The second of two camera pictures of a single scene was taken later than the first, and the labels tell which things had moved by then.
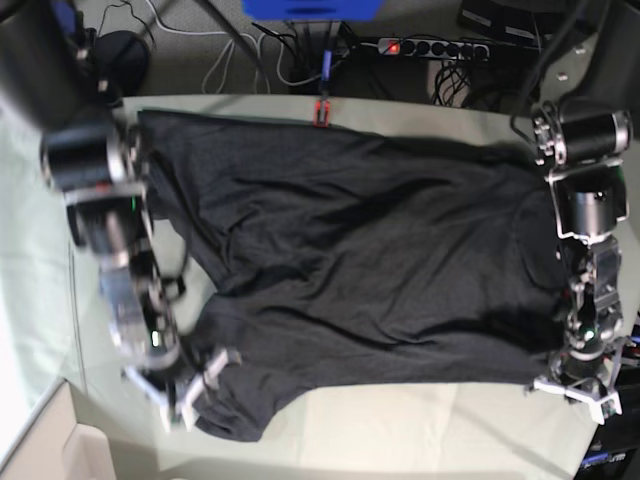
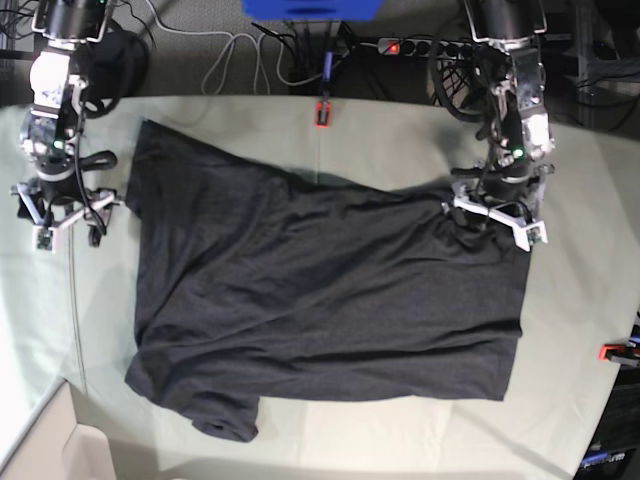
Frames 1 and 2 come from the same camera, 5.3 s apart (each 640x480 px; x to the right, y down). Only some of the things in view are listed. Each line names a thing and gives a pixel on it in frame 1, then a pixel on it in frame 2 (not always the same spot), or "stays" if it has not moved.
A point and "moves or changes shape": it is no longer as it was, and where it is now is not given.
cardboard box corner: (54, 446) stays
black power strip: (434, 48) stays
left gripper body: (179, 396) -> (58, 195)
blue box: (313, 10) stays
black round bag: (123, 59) stays
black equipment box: (615, 451) stays
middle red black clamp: (322, 109) stays
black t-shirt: (318, 256) moves or changes shape
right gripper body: (591, 379) -> (510, 193)
